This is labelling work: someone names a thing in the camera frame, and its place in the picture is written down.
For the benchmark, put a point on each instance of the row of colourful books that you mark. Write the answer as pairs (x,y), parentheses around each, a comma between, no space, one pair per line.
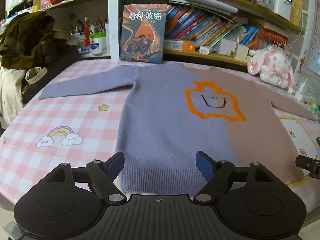
(206,27)

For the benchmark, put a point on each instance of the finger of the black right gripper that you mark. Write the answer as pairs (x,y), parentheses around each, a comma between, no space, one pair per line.
(309,164)

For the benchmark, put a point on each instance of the green yellow eraser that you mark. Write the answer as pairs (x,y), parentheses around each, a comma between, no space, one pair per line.
(314,108)

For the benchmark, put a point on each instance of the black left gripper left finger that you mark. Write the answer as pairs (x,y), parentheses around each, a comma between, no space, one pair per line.
(102,175)

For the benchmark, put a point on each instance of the wooden bookshelf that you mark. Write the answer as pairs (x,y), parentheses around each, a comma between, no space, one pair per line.
(282,16)

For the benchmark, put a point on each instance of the white card box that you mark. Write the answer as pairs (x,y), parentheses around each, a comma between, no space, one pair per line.
(227,47)

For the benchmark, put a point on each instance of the white tablet on books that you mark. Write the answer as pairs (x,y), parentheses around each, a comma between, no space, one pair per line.
(217,4)

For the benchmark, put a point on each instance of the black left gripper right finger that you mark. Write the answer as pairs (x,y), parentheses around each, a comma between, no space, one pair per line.
(216,174)

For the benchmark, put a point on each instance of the red orange book set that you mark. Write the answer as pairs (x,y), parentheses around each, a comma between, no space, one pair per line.
(267,37)

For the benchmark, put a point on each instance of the white wristwatch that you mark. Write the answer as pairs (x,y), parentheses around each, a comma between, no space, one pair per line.
(34,75)

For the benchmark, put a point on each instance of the Harry Potter book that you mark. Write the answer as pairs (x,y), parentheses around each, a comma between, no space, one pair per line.
(142,33)

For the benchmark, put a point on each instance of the white orange box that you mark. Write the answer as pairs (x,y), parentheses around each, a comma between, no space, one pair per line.
(180,45)

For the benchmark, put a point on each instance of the small white adapter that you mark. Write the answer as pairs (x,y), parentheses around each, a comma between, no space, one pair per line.
(206,50)

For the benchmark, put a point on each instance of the pink checkered desk mat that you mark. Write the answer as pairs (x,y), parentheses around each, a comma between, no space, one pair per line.
(83,128)

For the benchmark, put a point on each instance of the beige paper box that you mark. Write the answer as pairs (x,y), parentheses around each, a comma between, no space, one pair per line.
(241,52)

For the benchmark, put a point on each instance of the purple and brown knit sweater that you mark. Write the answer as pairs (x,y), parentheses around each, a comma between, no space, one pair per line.
(173,111)

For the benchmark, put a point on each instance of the white pen holder jar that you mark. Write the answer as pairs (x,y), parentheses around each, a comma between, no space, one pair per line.
(98,44)

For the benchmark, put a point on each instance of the white pink plush bunny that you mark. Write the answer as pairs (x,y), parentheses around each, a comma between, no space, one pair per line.
(272,65)

